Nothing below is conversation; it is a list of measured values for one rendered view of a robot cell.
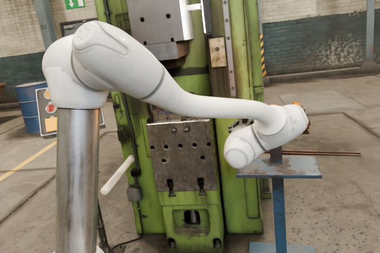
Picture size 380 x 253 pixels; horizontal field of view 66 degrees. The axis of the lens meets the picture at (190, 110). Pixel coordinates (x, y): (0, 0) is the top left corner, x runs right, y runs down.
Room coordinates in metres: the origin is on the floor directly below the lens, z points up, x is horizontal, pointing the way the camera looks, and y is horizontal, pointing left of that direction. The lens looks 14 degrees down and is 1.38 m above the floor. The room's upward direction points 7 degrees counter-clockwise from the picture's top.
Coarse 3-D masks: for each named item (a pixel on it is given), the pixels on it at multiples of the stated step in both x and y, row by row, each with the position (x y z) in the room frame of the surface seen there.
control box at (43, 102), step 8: (40, 96) 1.66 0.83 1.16; (40, 104) 1.63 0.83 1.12; (48, 104) 1.64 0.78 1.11; (40, 112) 1.61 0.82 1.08; (48, 112) 1.61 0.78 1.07; (56, 112) 1.62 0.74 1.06; (40, 120) 1.59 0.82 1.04; (104, 120) 1.65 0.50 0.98; (40, 128) 1.56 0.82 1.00; (48, 136) 1.57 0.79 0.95; (56, 136) 1.60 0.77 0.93
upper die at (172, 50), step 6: (168, 42) 1.70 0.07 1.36; (174, 42) 1.69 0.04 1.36; (180, 42) 1.82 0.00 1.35; (186, 42) 2.02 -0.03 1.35; (150, 48) 1.72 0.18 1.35; (156, 48) 1.71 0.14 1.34; (162, 48) 1.71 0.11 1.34; (168, 48) 1.70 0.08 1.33; (174, 48) 1.69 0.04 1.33; (180, 48) 1.80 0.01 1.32; (186, 48) 1.99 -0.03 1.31; (156, 54) 1.71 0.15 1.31; (162, 54) 1.71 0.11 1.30; (168, 54) 1.70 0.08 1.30; (174, 54) 1.69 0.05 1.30; (180, 54) 1.78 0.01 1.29; (186, 54) 1.96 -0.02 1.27
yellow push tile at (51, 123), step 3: (54, 117) 1.60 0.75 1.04; (45, 120) 1.58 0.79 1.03; (48, 120) 1.58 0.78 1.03; (51, 120) 1.59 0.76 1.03; (54, 120) 1.59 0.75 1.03; (45, 123) 1.57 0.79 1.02; (48, 123) 1.58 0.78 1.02; (51, 123) 1.58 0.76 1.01; (54, 123) 1.58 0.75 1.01; (48, 126) 1.57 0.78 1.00; (51, 126) 1.57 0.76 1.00; (54, 126) 1.57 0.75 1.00; (48, 129) 1.56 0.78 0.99; (51, 129) 1.56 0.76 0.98; (54, 129) 1.56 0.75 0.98
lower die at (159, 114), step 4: (156, 108) 1.77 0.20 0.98; (160, 108) 1.72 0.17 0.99; (156, 112) 1.72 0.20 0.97; (160, 112) 1.72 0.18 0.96; (164, 112) 1.71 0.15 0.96; (168, 112) 1.71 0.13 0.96; (156, 116) 1.72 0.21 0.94; (160, 116) 1.72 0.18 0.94; (164, 116) 1.72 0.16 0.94; (168, 116) 1.71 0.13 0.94; (172, 116) 1.71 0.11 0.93; (176, 116) 1.70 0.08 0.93; (180, 116) 1.70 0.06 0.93; (184, 116) 1.69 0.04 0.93; (156, 120) 1.73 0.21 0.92
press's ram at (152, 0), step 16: (128, 0) 1.73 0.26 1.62; (144, 0) 1.72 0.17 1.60; (160, 0) 1.70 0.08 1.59; (176, 0) 1.69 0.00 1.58; (144, 16) 1.72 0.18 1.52; (160, 16) 1.70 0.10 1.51; (176, 16) 1.69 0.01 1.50; (144, 32) 1.72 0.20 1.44; (160, 32) 1.71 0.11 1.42; (176, 32) 1.69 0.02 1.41; (192, 32) 2.01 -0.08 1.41
